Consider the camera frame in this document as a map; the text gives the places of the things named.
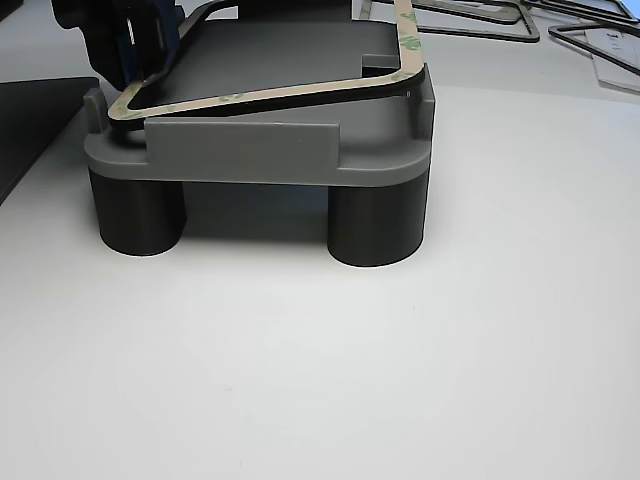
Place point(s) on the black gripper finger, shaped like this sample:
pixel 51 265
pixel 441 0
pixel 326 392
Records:
pixel 102 35
pixel 157 35

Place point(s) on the grey holder with black legs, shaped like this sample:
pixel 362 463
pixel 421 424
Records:
pixel 250 150

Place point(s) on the dark grey flat plate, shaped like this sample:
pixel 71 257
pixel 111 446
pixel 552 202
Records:
pixel 30 115

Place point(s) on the white paper sheet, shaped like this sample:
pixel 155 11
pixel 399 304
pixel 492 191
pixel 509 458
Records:
pixel 620 50

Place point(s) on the black frame with beige tape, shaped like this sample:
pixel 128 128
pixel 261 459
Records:
pixel 300 90

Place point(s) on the grey rectangular frame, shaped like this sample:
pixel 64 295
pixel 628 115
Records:
pixel 575 11
pixel 533 36
pixel 600 53

